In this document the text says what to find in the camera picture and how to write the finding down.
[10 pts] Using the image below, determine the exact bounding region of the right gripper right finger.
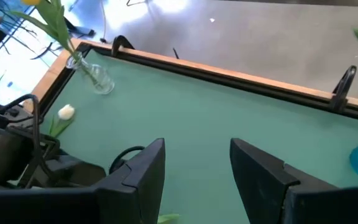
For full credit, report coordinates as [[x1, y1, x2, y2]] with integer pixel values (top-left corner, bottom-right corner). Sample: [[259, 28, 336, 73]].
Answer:
[[229, 138, 358, 224]]

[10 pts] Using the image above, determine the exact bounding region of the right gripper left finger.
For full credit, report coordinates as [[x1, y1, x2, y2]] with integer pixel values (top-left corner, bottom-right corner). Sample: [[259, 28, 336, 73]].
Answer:
[[0, 138, 167, 224]]

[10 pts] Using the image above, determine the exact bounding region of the green leaf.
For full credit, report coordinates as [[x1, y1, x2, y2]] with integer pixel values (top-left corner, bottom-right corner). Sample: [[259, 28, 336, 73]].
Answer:
[[157, 213, 181, 224]]

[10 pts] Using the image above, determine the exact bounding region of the white artificial tulip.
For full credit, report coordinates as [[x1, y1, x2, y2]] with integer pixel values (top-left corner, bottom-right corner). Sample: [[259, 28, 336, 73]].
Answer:
[[48, 103, 76, 139]]

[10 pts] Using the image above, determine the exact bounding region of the clear glass vase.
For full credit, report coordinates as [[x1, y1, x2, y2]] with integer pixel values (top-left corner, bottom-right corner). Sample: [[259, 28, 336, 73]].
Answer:
[[65, 51, 116, 95]]

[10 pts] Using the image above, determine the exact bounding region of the black and wood table rim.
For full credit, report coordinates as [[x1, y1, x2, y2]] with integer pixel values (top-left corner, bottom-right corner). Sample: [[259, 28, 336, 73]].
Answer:
[[22, 37, 358, 124]]

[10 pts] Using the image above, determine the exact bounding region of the black table clamp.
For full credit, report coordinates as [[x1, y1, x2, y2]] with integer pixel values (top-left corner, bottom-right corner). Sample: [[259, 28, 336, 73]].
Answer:
[[110, 34, 135, 58], [329, 64, 358, 113]]

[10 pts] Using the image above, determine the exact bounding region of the black cable loop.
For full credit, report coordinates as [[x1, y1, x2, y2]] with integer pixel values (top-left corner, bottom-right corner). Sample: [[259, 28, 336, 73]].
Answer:
[[108, 145, 145, 175]]

